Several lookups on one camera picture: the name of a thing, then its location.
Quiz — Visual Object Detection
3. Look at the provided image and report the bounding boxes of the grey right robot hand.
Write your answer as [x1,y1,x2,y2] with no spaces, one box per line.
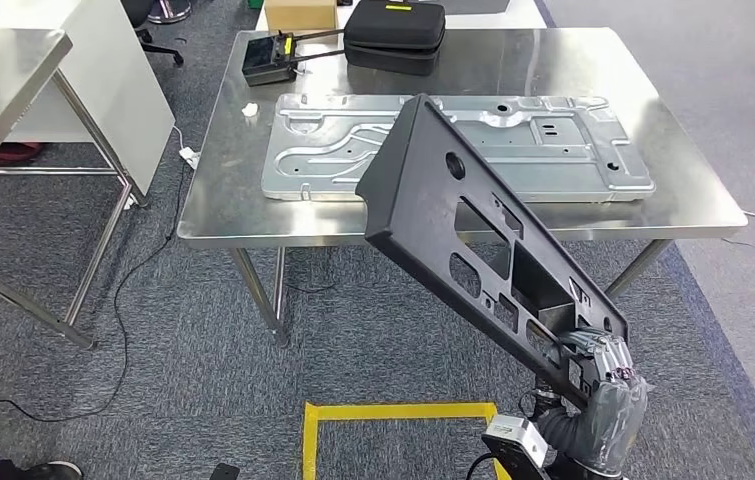
[555,329,650,478]

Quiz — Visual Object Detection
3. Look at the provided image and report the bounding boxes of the black plastic panel part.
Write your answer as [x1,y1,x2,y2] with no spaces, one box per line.
[355,92,630,411]

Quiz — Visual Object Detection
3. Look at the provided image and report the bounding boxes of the steel workbench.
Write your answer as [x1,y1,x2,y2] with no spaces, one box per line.
[176,26,749,349]

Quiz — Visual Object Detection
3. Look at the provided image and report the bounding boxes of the stamped metal plate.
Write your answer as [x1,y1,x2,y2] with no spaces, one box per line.
[260,92,657,203]

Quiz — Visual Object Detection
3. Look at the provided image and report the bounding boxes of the grey laptop box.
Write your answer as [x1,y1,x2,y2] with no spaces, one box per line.
[429,0,511,16]

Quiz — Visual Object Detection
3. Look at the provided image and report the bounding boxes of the black zip case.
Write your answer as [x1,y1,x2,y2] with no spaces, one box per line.
[342,0,448,77]

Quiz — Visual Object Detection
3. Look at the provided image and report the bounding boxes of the black box with antenna rods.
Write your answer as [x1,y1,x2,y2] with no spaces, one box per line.
[241,27,346,88]

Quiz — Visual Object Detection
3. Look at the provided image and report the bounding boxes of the cardboard box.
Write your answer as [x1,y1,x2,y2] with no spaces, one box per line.
[264,0,340,34]

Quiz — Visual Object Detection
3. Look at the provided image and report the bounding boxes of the person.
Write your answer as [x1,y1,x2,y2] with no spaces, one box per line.
[0,447,85,480]

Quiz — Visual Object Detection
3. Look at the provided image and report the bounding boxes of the black office chair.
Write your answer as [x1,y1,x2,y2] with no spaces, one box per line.
[121,0,186,68]

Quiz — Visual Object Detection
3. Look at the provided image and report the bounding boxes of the white desk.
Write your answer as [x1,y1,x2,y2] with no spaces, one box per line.
[0,0,177,198]

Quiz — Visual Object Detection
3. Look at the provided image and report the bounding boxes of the chrome base stanchion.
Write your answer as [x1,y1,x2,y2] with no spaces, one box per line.
[148,0,193,26]

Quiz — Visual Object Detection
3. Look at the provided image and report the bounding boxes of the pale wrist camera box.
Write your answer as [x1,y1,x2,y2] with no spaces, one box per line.
[482,415,551,469]

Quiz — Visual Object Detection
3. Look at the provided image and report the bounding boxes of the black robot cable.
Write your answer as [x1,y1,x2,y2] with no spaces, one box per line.
[464,452,498,480]

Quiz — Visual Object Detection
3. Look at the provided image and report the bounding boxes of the black floor cable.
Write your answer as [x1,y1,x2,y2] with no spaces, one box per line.
[0,168,186,425]

